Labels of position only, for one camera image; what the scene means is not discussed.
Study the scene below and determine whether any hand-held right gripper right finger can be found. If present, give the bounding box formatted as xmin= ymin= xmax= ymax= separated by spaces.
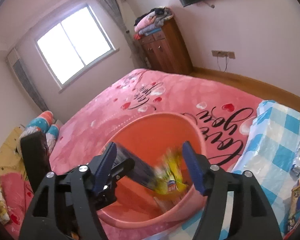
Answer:
xmin=182 ymin=141 xmax=282 ymax=240

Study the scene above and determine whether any grey patterned curtain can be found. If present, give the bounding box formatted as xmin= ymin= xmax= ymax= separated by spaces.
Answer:
xmin=7 ymin=49 xmax=49 ymax=113
xmin=94 ymin=0 xmax=143 ymax=68

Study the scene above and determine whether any yellow bedsheet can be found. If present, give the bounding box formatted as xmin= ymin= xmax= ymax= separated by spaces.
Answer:
xmin=0 ymin=126 xmax=28 ymax=183

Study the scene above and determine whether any yellow snack bag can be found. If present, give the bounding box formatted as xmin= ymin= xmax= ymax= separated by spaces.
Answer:
xmin=154 ymin=147 xmax=190 ymax=195

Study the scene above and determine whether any brown wooden cabinet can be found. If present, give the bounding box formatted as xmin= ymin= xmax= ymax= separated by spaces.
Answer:
xmin=137 ymin=19 xmax=193 ymax=75

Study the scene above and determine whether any bright glass window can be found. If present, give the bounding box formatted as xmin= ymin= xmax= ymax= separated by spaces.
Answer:
xmin=34 ymin=3 xmax=119 ymax=90

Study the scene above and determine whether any pile of folded blankets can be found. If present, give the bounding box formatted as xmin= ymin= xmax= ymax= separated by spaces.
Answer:
xmin=133 ymin=6 xmax=174 ymax=39

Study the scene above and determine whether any red plastic basin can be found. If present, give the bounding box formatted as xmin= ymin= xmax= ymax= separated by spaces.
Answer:
xmin=96 ymin=112 xmax=209 ymax=229

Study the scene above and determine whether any colourful printed pillow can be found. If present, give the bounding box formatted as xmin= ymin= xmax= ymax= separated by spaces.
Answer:
xmin=45 ymin=124 xmax=61 ymax=155
xmin=19 ymin=110 xmax=56 ymax=140

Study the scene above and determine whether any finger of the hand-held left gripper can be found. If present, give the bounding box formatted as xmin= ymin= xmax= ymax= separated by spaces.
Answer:
xmin=96 ymin=146 xmax=163 ymax=208

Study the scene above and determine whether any wall power outlet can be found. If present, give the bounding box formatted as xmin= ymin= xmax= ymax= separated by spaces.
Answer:
xmin=212 ymin=50 xmax=235 ymax=59

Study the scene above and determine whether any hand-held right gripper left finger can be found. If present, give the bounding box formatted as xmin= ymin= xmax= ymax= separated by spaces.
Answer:
xmin=19 ymin=141 xmax=117 ymax=240

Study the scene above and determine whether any pink printed blanket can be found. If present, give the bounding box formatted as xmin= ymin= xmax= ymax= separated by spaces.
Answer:
xmin=0 ymin=68 xmax=265 ymax=240

